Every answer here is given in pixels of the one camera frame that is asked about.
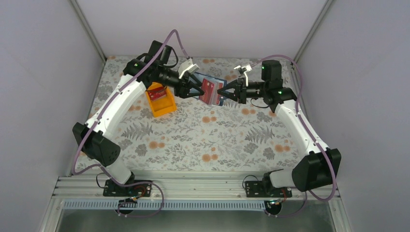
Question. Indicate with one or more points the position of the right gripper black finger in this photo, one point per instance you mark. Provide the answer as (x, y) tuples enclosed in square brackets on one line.
[(226, 95), (230, 87)]

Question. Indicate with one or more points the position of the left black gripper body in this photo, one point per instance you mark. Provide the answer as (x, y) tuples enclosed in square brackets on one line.
[(178, 90)]

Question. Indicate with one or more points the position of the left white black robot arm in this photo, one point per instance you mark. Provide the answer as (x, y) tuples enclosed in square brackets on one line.
[(94, 137)]

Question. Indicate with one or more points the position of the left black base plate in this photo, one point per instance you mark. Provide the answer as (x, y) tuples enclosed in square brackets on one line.
[(143, 189)]

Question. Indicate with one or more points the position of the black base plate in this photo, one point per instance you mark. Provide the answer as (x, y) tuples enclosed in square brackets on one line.
[(143, 189), (257, 189)]

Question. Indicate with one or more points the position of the blue card holder wallet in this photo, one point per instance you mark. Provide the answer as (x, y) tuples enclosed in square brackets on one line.
[(211, 90)]

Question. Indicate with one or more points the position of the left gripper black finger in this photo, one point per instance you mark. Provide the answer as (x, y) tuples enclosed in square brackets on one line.
[(192, 94), (197, 86)]

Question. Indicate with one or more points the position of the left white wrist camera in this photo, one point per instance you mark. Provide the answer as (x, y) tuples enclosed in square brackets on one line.
[(187, 66)]

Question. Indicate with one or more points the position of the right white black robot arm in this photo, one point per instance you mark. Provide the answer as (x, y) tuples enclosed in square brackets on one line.
[(319, 164)]

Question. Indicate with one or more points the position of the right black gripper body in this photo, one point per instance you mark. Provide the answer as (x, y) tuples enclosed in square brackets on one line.
[(242, 95)]

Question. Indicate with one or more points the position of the red credit card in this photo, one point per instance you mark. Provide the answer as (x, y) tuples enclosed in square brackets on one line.
[(209, 91)]

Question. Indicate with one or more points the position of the aluminium mounting rail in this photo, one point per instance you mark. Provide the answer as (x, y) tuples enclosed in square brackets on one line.
[(176, 185)]

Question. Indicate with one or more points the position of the grey slotted cable duct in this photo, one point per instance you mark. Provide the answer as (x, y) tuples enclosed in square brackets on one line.
[(224, 205)]

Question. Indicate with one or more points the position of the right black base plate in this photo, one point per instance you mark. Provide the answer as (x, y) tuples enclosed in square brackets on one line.
[(257, 189)]

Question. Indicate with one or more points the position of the floral patterned table mat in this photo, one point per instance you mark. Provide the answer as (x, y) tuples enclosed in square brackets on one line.
[(202, 137)]

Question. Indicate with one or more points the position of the orange plastic bin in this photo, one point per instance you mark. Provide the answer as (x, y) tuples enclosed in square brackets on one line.
[(164, 105)]

